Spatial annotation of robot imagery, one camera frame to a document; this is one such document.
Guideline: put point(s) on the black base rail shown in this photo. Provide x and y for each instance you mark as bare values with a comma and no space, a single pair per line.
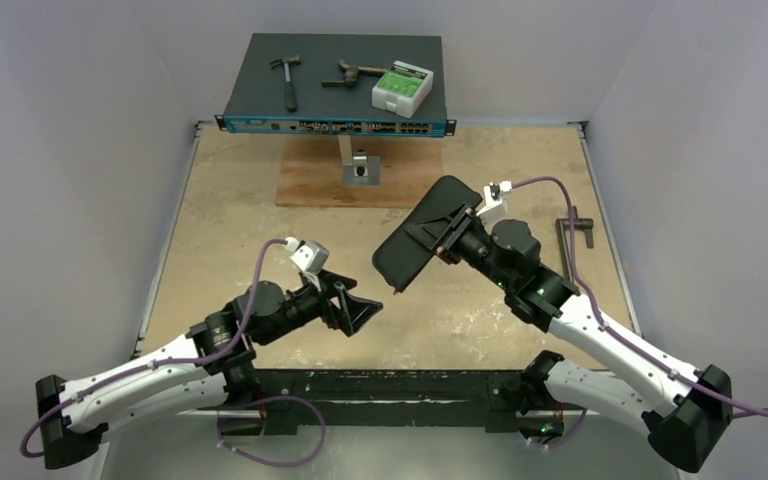
496,401

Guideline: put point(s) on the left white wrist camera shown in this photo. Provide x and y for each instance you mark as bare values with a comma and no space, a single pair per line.
309,258

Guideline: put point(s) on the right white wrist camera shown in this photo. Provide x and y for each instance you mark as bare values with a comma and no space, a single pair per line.
495,205

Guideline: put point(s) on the network switch rack unit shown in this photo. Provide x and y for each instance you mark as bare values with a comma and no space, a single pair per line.
294,83

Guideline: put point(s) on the wooden board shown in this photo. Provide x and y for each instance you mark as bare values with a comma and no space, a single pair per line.
313,174

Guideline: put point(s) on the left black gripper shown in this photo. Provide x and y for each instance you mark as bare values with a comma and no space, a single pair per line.
352,311

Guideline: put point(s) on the rusty metal clamp tool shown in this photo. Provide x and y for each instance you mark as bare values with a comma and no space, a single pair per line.
351,74

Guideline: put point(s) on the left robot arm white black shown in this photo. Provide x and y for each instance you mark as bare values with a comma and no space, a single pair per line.
212,363

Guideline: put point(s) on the white green plastic box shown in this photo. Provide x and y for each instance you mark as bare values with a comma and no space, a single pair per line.
402,89

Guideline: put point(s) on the claw hammer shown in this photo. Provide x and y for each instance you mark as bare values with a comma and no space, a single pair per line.
290,98

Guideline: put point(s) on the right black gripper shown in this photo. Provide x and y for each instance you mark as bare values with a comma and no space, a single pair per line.
450,231

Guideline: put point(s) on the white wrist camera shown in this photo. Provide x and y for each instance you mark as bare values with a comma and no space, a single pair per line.
495,205
309,258

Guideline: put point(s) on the metal stand bracket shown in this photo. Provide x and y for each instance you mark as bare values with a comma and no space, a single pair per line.
358,167

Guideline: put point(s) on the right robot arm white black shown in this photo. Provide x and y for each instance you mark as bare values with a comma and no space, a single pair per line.
685,407

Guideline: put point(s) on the dark metal clamp bar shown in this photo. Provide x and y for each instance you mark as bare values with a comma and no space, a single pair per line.
565,228

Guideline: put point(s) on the black zippered tool case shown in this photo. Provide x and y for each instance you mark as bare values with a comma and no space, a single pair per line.
409,248

